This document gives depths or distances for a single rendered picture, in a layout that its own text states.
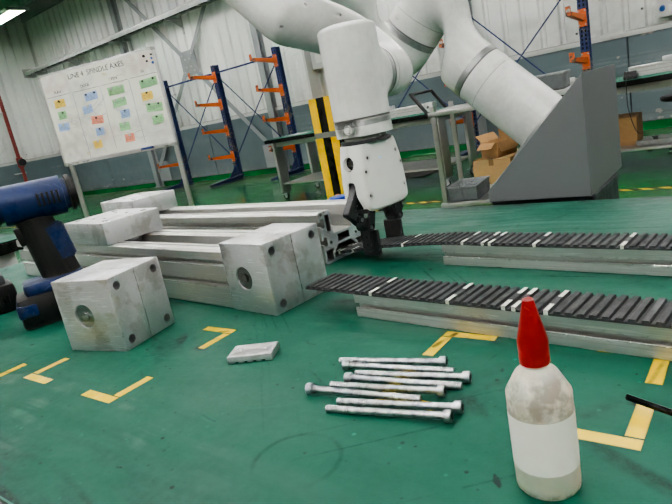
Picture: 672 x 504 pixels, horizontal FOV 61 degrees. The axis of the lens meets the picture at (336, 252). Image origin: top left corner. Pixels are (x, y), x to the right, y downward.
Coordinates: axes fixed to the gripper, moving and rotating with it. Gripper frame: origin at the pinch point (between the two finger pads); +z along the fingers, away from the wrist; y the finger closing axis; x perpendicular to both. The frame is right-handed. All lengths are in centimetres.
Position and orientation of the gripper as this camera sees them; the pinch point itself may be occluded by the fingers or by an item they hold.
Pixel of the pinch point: (383, 237)
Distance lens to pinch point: 89.2
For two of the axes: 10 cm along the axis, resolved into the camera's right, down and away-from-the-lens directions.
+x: -7.2, -0.3, 6.9
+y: 6.6, -3.1, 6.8
